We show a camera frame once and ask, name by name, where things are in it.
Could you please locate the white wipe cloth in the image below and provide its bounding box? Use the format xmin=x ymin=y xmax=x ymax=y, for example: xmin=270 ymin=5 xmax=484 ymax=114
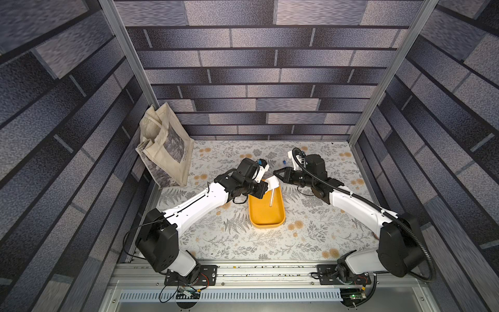
xmin=265 ymin=175 xmax=280 ymax=192

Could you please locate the clear test tube blue cap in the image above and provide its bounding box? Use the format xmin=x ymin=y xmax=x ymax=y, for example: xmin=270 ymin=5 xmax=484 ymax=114
xmin=269 ymin=188 xmax=275 ymax=207

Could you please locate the yellow plastic tray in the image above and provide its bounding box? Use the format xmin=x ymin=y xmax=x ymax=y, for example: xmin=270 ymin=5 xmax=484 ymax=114
xmin=248 ymin=186 xmax=286 ymax=229

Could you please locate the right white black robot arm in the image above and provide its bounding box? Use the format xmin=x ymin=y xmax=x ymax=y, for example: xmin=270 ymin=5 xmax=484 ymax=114
xmin=274 ymin=167 xmax=431 ymax=280

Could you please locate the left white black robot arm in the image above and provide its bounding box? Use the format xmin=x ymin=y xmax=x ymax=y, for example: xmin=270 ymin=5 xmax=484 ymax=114
xmin=135 ymin=171 xmax=279 ymax=277

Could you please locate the beige canvas tote bag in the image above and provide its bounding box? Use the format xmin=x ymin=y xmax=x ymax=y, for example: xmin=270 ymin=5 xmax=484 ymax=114
xmin=136 ymin=103 xmax=194 ymax=189

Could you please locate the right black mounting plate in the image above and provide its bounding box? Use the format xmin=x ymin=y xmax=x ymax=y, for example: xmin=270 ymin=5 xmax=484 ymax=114
xmin=310 ymin=264 xmax=372 ymax=286

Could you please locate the black mounting plate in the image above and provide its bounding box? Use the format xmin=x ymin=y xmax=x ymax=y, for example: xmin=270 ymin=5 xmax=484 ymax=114
xmin=310 ymin=264 xmax=372 ymax=286
xmin=164 ymin=265 xmax=218 ymax=287

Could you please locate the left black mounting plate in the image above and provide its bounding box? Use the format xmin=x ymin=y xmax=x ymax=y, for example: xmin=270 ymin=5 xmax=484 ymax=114
xmin=164 ymin=265 xmax=218 ymax=287

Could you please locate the right green circuit board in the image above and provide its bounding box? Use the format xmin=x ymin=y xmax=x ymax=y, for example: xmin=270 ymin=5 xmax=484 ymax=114
xmin=340 ymin=289 xmax=367 ymax=308

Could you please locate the green circuit board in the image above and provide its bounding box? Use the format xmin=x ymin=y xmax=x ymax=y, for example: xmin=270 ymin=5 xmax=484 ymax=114
xmin=175 ymin=288 xmax=200 ymax=300
xmin=340 ymin=289 xmax=367 ymax=308

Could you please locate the left green circuit board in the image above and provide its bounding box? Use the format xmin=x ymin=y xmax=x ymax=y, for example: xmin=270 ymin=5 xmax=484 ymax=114
xmin=175 ymin=288 xmax=200 ymax=300

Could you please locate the black corrugated cable conduit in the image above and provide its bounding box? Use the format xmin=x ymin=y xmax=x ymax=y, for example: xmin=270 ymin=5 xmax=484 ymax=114
xmin=291 ymin=147 xmax=437 ymax=283

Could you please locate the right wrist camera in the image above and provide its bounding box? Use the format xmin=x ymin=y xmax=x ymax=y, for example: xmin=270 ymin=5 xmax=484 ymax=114
xmin=296 ymin=154 xmax=327 ymax=179

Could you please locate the white slotted cable duct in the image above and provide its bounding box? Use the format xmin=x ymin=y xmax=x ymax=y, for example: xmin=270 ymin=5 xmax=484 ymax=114
xmin=119 ymin=289 xmax=343 ymax=303

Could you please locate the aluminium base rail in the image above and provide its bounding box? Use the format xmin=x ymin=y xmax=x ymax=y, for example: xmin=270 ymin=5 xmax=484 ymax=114
xmin=107 ymin=260 xmax=430 ymax=289

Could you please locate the right aluminium frame post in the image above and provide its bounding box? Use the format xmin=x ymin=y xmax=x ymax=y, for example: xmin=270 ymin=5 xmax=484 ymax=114
xmin=348 ymin=0 xmax=439 ymax=147

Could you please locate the aluminium frame post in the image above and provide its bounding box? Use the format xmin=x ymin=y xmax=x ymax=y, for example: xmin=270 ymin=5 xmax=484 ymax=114
xmin=99 ymin=0 xmax=159 ymax=109
xmin=348 ymin=0 xmax=439 ymax=147

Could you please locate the left aluminium frame post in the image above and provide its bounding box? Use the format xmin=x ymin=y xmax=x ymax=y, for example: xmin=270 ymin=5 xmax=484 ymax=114
xmin=99 ymin=0 xmax=159 ymax=109

